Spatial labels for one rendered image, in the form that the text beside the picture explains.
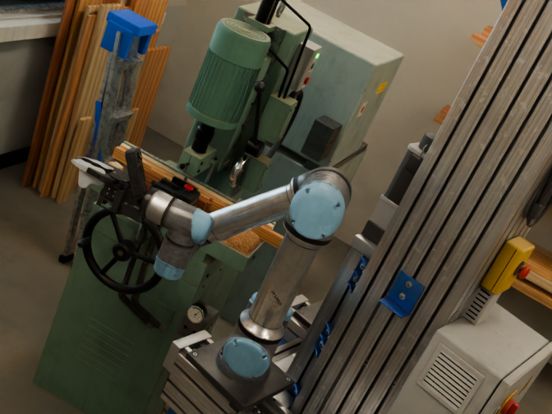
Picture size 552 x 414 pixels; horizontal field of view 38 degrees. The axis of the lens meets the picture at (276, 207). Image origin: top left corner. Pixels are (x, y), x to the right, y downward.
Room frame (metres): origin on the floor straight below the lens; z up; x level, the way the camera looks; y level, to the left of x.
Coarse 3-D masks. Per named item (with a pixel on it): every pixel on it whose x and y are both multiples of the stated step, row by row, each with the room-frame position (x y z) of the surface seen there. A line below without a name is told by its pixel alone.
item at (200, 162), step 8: (184, 152) 2.39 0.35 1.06; (192, 152) 2.41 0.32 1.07; (208, 152) 2.46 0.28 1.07; (184, 160) 2.39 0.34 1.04; (192, 160) 2.39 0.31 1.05; (200, 160) 2.38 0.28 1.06; (208, 160) 2.46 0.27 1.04; (184, 168) 2.39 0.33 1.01; (192, 168) 2.38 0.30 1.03; (200, 168) 2.42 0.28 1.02; (192, 176) 2.38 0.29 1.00
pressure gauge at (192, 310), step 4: (192, 304) 2.19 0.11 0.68; (196, 304) 2.18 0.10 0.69; (200, 304) 2.19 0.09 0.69; (188, 308) 2.17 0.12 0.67; (192, 308) 2.17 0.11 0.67; (196, 308) 2.17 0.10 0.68; (200, 308) 2.17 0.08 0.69; (204, 308) 2.18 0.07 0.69; (188, 312) 2.17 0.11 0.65; (192, 312) 2.17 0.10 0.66; (196, 312) 2.17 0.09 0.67; (200, 312) 2.17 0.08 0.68; (204, 312) 2.17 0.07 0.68; (188, 316) 2.17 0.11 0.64; (192, 316) 2.17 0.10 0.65; (196, 316) 2.17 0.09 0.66; (200, 316) 2.17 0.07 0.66; (204, 316) 2.16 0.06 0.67; (192, 320) 2.17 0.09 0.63; (196, 320) 2.17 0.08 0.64; (200, 320) 2.17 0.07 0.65
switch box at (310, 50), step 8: (304, 48) 2.68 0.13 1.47; (312, 48) 2.68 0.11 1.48; (320, 48) 2.75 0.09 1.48; (296, 56) 2.68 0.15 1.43; (304, 56) 2.68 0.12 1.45; (312, 56) 2.68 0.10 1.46; (304, 64) 2.68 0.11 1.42; (288, 72) 2.68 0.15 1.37; (296, 72) 2.68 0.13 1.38; (304, 72) 2.68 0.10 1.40; (288, 80) 2.68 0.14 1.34; (296, 80) 2.68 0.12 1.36; (304, 80) 2.71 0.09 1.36; (296, 88) 2.68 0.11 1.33
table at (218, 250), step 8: (112, 160) 2.45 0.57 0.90; (128, 224) 2.19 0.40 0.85; (136, 224) 2.18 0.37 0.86; (224, 240) 2.26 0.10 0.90; (200, 248) 2.24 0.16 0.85; (208, 248) 2.24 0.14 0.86; (216, 248) 2.24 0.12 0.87; (224, 248) 2.23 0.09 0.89; (232, 248) 2.23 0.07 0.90; (256, 248) 2.30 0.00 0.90; (216, 256) 2.24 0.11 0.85; (224, 256) 2.23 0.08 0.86; (232, 256) 2.23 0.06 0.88; (240, 256) 2.22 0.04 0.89; (248, 256) 2.23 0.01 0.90; (256, 256) 2.35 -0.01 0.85; (232, 264) 2.23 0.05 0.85; (240, 264) 2.22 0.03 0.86; (248, 264) 2.27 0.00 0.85
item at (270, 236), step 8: (120, 152) 2.47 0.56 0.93; (120, 160) 2.47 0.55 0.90; (144, 160) 2.47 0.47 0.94; (144, 168) 2.45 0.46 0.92; (216, 200) 2.42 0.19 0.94; (216, 208) 2.40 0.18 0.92; (256, 232) 2.38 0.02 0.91; (264, 232) 2.37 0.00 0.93; (272, 232) 2.37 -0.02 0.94; (264, 240) 2.37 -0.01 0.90; (272, 240) 2.37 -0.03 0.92; (280, 240) 2.36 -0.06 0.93
